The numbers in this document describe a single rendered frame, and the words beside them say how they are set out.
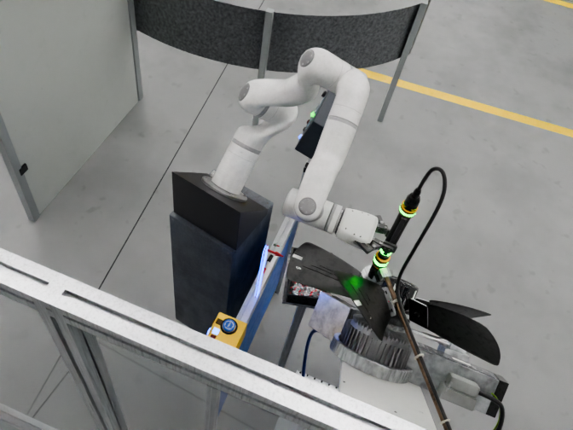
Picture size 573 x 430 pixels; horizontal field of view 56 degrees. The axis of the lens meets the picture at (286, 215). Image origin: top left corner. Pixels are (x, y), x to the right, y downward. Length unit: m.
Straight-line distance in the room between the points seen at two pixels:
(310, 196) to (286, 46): 1.98
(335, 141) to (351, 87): 0.16
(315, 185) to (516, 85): 3.71
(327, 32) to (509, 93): 2.05
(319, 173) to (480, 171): 2.72
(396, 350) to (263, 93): 0.96
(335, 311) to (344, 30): 1.93
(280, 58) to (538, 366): 2.29
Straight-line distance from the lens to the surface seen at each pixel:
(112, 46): 3.47
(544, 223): 4.00
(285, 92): 1.84
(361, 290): 1.50
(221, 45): 3.35
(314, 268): 1.74
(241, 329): 1.74
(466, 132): 4.30
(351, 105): 1.52
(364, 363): 1.67
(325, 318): 1.89
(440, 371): 1.79
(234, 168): 1.99
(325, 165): 1.45
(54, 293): 0.71
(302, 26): 3.23
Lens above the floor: 2.65
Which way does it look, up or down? 53 degrees down
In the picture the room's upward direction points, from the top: 13 degrees clockwise
